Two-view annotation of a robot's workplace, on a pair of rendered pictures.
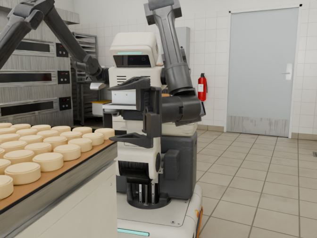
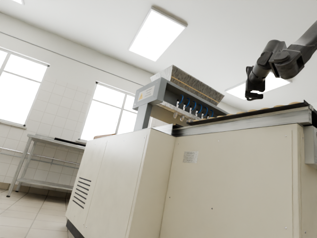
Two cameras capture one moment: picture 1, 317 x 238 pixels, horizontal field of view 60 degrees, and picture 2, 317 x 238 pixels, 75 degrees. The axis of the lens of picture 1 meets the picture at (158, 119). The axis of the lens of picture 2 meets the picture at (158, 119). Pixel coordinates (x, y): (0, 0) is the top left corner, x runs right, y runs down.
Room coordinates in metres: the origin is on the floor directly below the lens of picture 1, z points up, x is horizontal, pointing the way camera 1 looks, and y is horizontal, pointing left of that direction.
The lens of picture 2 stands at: (0.79, -0.73, 0.53)
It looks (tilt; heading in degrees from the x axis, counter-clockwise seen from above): 17 degrees up; 132
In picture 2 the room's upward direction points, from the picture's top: 11 degrees clockwise
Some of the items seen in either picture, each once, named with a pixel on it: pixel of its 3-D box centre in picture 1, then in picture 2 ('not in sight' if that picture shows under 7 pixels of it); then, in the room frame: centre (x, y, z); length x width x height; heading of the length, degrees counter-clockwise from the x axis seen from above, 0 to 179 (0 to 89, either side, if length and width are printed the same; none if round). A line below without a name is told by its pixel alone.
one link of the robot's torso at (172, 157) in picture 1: (151, 166); not in sight; (1.45, 0.04, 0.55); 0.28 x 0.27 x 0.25; 76
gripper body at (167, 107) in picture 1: (161, 109); (257, 75); (0.58, -0.01, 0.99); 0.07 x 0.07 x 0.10; 31
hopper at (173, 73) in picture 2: not in sight; (187, 94); (-0.09, 0.50, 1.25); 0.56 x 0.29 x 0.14; 74
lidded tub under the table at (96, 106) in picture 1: (105, 107); not in sight; (5.51, 1.06, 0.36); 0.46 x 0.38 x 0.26; 152
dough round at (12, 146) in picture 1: (13, 148); not in sight; (0.55, 0.30, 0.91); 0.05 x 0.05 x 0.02
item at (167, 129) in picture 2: not in sight; (126, 136); (-0.60, 0.43, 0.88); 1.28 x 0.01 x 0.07; 164
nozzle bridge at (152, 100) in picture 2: not in sight; (182, 123); (-0.09, 0.50, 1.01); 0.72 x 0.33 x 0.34; 74
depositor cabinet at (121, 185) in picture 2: not in sight; (135, 194); (-0.54, 0.63, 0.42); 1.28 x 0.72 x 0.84; 164
